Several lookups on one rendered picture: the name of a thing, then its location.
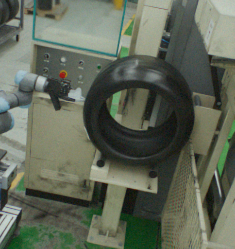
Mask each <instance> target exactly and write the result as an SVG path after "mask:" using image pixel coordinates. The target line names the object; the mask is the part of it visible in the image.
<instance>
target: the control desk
mask: <svg viewBox="0 0 235 249"><path fill-rule="evenodd" d="M122 44H123V42H120V45H119V49H118V54H117V57H114V56H111V55H105V54H100V53H94V52H89V51H84V50H79V49H74V48H70V47H66V46H61V45H56V44H51V43H46V42H41V41H36V40H32V41H31V60H30V73H32V74H36V75H39V76H42V77H45V78H48V77H49V76H52V78H55V79H61V78H64V79H68V80H71V88H70V89H69V90H76V89H77V88H80V89H82V97H84V98H86V96H87V94H88V91H89V89H90V87H91V85H92V83H93V81H94V79H95V78H96V76H97V75H98V74H99V72H100V71H101V70H102V69H103V68H104V67H105V66H106V65H108V64H110V63H111V62H113V61H115V60H117V59H120V55H121V50H122ZM59 100H60V103H61V106H62V107H61V109H60V110H59V111H55V109H54V106H53V103H52V101H51V98H50V96H49V92H47V93H46V92H41V91H38V90H34V91H33V100H32V103H31V106H30V108H28V121H27V140H26V150H25V169H24V188H25V195H28V196H35V197H40V198H45V199H47V200H52V201H57V202H62V203H67V204H71V205H77V206H82V207H87V208H89V205H90V201H92V197H93V194H94V190H95V188H96V184H97V181H96V180H90V179H89V178H90V172H91V166H92V163H93V160H94V158H95V154H96V151H97V148H96V147H95V146H94V145H93V144H92V142H91V141H90V140H89V139H88V137H87V134H86V131H85V128H84V120H83V107H84V101H83V102H72V101H66V100H63V99H60V98H59Z"/></svg>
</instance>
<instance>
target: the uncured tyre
mask: <svg viewBox="0 0 235 249"><path fill-rule="evenodd" d="M131 88H141V89H148V90H151V91H154V92H156V93H157V94H159V95H161V96H162V97H164V98H165V99H166V100H167V101H168V102H169V103H170V104H171V106H172V108H173V112H172V114H171V115H170V116H169V117H168V119H167V120H166V121H165V122H164V123H163V124H161V125H160V126H158V127H155V128H153V129H149V130H134V129H129V128H127V127H124V126H122V125H121V124H119V123H118V122H117V121H115V119H114V118H113V117H112V115H111V114H110V112H109V110H108V107H107V103H106V100H107V99H108V98H109V97H111V96H112V95H114V94H115V93H116V92H118V91H121V90H124V89H131ZM191 95H192V94H191V92H190V88H189V86H188V84H187V81H186V80H185V78H184V77H183V75H182V74H181V73H180V72H179V71H178V70H177V69H176V68H175V67H174V66H172V65H171V64H169V63H168V62H166V61H164V60H162V59H159V58H157V57H154V56H150V55H142V54H136V55H129V56H126V57H123V58H120V59H117V60H115V61H113V62H111V63H110V64H108V65H106V66H105V67H104V68H103V69H102V70H101V71H100V72H99V74H98V75H97V76H96V78H95V79H94V81H93V83H92V85H91V87H90V89H89V91H88V94H87V96H86V98H85V101H84V107H83V120H84V126H85V128H86V131H87V134H88V137H89V139H90V141H91V142H92V144H93V145H94V146H95V147H96V148H97V149H98V150H99V151H100V152H101V153H102V154H103V155H105V156H106V157H108V158H109V159H111V160H113V161H115V162H117V163H120V164H124V165H128V166H136V167H144V166H152V165H156V164H160V163H163V162H165V161H167V160H169V159H171V158H172V157H174V156H175V155H176V154H177V153H178V152H179V151H180V150H182V149H183V147H184V146H185V145H186V143H187V141H188V139H189V137H190V135H191V132H192V131H193V127H194V122H195V110H194V105H193V99H192V97H191Z"/></svg>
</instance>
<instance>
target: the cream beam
mask: <svg viewBox="0 0 235 249"><path fill-rule="evenodd" d="M211 19H212V21H213V23H214V27H213V30H212V33H211V37H210V40H209V44H208V45H206V42H205V37H206V34H207V32H208V28H209V24H210V20H211ZM194 20H195V23H196V24H197V27H198V30H199V32H200V35H201V38H202V41H203V43H204V46H205V48H206V51H207V54H210V55H215V56H220V57H225V58H230V59H235V0H199V2H198V6H197V9H196V13H195V15H194Z"/></svg>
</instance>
